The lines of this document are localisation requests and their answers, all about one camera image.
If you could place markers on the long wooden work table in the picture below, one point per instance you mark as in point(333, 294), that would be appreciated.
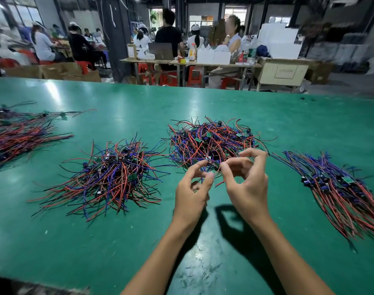
point(187, 62)

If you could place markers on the dark pillar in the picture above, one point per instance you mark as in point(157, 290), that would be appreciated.
point(116, 33)

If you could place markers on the row of cardboard boxes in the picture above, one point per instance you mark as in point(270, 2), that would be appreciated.
point(52, 71)

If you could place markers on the grey laptop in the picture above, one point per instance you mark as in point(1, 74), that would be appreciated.
point(161, 51)

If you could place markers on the stack of white boxes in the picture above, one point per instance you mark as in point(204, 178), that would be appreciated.
point(279, 40)

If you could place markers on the red plastic stool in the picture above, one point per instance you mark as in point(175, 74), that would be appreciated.
point(145, 73)
point(82, 66)
point(230, 83)
point(195, 76)

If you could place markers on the cream cabinet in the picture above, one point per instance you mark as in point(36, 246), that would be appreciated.
point(284, 73)

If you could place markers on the person's right forearm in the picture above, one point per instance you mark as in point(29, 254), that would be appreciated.
point(291, 261)

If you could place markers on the row of white containers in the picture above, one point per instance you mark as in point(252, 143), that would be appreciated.
point(214, 56)

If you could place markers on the brown cardboard box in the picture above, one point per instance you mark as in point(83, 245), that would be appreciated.
point(320, 71)

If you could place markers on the person's left hand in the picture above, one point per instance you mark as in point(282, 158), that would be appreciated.
point(190, 202)

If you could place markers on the person's right hand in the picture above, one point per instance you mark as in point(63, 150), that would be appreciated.
point(248, 190)

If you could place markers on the person's left forearm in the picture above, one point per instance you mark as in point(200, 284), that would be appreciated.
point(156, 267)

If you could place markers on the dark blue bag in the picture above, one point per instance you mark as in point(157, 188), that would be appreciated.
point(263, 51)

